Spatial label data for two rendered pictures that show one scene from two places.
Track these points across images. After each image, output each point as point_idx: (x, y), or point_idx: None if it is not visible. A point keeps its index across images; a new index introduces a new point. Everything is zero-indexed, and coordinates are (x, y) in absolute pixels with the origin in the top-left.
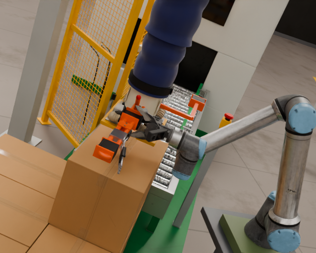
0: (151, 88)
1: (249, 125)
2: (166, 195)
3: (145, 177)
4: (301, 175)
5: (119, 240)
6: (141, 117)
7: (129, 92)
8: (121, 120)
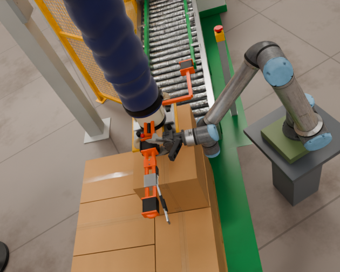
0: (146, 111)
1: (237, 89)
2: None
3: (190, 160)
4: (304, 102)
5: (203, 201)
6: None
7: None
8: (143, 160)
